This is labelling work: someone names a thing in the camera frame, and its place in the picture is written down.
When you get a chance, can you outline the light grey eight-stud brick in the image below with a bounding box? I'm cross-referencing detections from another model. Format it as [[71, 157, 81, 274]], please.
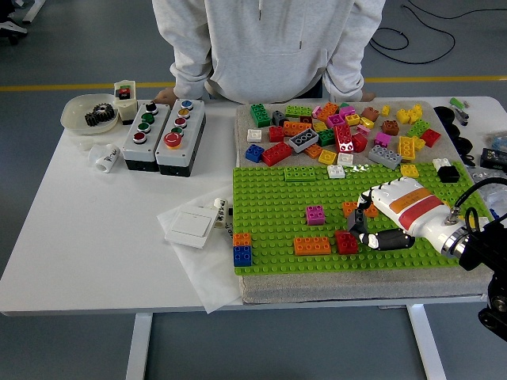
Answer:
[[368, 144, 404, 170]]

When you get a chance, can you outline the black floor cable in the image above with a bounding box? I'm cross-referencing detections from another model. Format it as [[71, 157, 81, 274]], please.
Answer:
[[368, 0, 507, 65]]

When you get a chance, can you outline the white wall switch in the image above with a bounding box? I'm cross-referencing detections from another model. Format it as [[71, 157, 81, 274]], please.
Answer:
[[163, 205, 218, 250]]

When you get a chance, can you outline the white plastic bowl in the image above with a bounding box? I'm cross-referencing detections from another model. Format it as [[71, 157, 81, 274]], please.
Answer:
[[59, 93, 120, 136]]

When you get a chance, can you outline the yellow eight-stud brick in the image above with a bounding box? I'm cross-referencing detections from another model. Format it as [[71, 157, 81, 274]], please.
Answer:
[[398, 135, 417, 162]]

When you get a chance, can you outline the cream switch box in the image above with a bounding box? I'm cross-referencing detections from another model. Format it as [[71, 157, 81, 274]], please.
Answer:
[[112, 79, 139, 126]]

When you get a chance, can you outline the white table leg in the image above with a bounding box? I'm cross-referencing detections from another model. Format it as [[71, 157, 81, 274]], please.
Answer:
[[125, 314, 154, 380], [406, 304, 448, 380]]

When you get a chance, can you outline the grey upturned brick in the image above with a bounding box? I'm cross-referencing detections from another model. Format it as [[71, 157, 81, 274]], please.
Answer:
[[288, 130, 320, 154]]

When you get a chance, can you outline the white tissue paper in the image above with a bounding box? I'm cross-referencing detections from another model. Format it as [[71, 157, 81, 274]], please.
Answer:
[[156, 185, 243, 316]]

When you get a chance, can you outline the red six-stud brick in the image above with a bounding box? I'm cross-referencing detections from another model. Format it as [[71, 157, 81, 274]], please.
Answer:
[[334, 230, 360, 255]]

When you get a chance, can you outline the grey four-button control box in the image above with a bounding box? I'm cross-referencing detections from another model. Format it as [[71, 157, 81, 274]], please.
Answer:
[[120, 101, 171, 173]]

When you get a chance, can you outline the blue four-stud brick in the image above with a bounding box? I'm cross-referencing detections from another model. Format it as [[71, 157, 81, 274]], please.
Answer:
[[245, 144, 265, 164], [233, 245, 254, 268]]

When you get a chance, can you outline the white pipe tee fitting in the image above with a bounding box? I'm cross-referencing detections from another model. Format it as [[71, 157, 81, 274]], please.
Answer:
[[87, 143, 121, 175]]

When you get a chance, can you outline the blue plastic packet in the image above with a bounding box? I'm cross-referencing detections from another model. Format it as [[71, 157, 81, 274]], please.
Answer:
[[483, 132, 507, 151]]

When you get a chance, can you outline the black brick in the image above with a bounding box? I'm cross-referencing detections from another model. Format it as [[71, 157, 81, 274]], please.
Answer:
[[437, 165, 461, 184]]

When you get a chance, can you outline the red eight-stud brick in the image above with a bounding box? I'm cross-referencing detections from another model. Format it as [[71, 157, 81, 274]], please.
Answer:
[[261, 142, 292, 168], [334, 123, 355, 154]]

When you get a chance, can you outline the green baseplate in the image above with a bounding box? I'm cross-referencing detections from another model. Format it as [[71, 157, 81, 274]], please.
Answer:
[[231, 160, 494, 278]]

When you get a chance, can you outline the black printed box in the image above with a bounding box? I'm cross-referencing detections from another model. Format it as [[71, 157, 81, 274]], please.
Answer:
[[479, 148, 507, 172]]

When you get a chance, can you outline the person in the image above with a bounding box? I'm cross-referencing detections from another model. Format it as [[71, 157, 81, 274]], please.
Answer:
[[151, 0, 387, 105]]

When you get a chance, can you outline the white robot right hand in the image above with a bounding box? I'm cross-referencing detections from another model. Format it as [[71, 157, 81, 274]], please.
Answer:
[[355, 177, 467, 253]]

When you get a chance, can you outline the grey emergency-stop control box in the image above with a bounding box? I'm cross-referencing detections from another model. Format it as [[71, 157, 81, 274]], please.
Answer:
[[153, 98, 207, 178]]

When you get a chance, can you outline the orange eight-stud brick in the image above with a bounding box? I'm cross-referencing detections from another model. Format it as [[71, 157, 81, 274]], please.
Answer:
[[341, 200, 379, 219], [293, 236, 332, 257], [282, 120, 313, 138]]

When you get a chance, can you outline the dark grey two-stud brick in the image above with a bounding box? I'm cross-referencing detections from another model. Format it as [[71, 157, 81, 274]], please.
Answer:
[[347, 207, 369, 238]]

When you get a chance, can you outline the magenta four-stud brick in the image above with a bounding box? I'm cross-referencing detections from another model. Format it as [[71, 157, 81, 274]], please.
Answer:
[[305, 205, 326, 226]]

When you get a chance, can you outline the white printed tube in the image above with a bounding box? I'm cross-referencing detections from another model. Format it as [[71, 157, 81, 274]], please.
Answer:
[[212, 196, 231, 230]]

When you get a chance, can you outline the black strap bundle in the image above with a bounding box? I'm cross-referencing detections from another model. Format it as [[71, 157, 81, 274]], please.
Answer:
[[433, 104, 478, 168]]

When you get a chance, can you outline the lime green flat brick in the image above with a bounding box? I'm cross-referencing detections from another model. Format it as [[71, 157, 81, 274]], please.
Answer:
[[283, 166, 318, 184]]

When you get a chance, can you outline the white desk leg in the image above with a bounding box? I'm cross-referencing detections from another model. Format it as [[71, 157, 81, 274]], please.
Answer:
[[21, 0, 45, 23]]

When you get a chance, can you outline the clear bag of screws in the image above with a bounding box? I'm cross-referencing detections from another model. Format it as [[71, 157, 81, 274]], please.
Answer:
[[473, 168, 507, 215]]

